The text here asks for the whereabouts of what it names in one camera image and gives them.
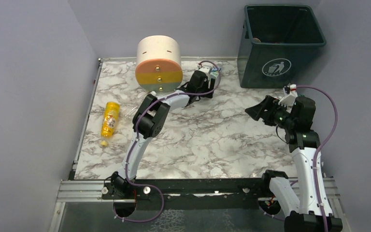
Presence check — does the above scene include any clear bottle green-white label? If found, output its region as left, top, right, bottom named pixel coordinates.
left=210, top=67, right=221, bottom=80

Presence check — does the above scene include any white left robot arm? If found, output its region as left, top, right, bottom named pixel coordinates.
left=111, top=69, right=221, bottom=197

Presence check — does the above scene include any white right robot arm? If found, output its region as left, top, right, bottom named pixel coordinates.
left=245, top=95, right=343, bottom=232

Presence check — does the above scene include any dark green trash bin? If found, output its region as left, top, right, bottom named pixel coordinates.
left=237, top=4, right=326, bottom=89

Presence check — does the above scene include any round pastel drawer cabinet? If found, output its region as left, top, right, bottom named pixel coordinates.
left=135, top=35, right=183, bottom=92

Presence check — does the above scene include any crushed clear bottle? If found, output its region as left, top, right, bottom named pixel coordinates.
left=119, top=105, right=139, bottom=118

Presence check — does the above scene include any yellow drink bottle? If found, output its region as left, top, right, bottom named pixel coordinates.
left=100, top=101, right=120, bottom=147

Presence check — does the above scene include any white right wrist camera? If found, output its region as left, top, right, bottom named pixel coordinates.
left=278, top=84, right=298, bottom=107

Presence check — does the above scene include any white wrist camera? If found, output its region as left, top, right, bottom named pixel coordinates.
left=278, top=84, right=298, bottom=107
left=198, top=65, right=213, bottom=77

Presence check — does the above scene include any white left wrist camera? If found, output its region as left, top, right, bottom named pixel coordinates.
left=198, top=65, right=213, bottom=77

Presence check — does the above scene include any black front mounting rail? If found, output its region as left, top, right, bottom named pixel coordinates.
left=102, top=177, right=292, bottom=210

